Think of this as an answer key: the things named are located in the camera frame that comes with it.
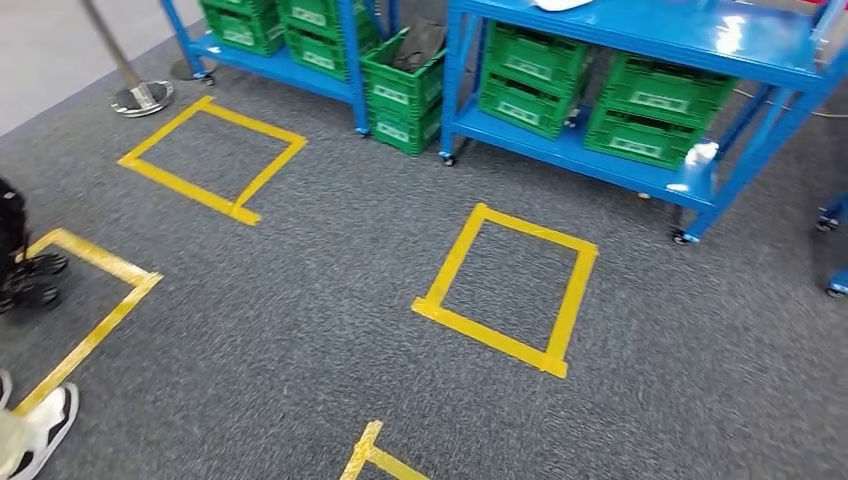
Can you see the blue metal shelf rack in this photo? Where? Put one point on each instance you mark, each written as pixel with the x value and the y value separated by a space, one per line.
pixel 836 218
pixel 278 66
pixel 662 33

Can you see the white plastic panel part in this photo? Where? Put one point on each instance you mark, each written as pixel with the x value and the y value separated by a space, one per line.
pixel 560 4

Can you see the brown cardboard sheet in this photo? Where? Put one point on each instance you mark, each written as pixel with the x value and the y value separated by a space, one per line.
pixel 417 46

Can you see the yellow floor tape square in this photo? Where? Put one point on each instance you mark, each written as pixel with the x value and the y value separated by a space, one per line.
pixel 93 255
pixel 371 454

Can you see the standing humanoid robot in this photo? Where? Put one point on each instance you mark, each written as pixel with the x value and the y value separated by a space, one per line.
pixel 20 278

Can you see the person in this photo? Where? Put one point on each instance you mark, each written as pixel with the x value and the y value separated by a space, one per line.
pixel 40 430

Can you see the chrome barrier post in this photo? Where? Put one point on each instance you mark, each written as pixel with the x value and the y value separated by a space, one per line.
pixel 142 98

